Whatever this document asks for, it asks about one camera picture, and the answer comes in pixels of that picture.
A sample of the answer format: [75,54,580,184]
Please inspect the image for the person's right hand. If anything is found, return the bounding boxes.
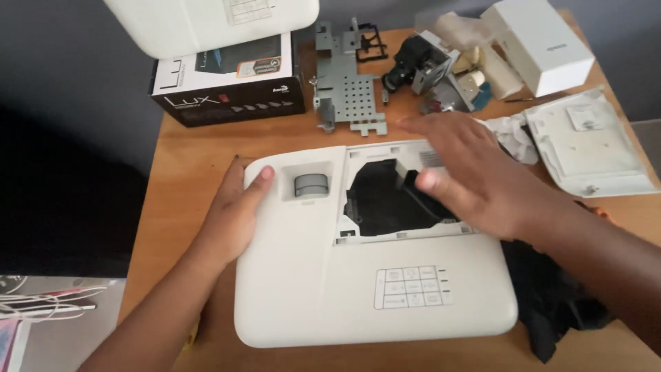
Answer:
[397,112,558,242]

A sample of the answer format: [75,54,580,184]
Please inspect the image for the person's left hand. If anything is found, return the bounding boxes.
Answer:
[202,156,275,267]

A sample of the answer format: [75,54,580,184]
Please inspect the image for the white projector top cover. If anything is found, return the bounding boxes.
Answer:
[233,139,519,349]

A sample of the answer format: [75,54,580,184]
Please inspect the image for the crumpled white tissue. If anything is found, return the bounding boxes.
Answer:
[478,114,540,166]

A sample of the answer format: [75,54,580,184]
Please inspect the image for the white plastic cover panel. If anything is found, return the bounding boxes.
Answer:
[523,86,661,199]

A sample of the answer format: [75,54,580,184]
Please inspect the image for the beige wrapped parts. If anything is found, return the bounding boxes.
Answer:
[433,11,525,112]

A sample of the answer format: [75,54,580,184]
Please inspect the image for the black projector lens assembly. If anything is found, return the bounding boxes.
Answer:
[381,30,461,97]

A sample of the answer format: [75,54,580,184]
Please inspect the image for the black and white cardboard box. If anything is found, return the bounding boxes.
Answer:
[149,32,306,128]

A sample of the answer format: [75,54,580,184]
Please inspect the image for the black cloth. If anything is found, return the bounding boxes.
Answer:
[500,200,616,364]

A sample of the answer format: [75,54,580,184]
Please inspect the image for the white projector casing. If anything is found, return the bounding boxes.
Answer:
[102,0,321,60]

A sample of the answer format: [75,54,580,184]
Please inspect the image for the grey metal bracket frame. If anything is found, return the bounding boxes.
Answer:
[309,18,389,137]

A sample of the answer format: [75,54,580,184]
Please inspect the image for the black plastic frame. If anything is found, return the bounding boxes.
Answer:
[354,22,389,64]

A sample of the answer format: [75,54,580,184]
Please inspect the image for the white cables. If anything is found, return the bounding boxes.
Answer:
[0,276,108,325]

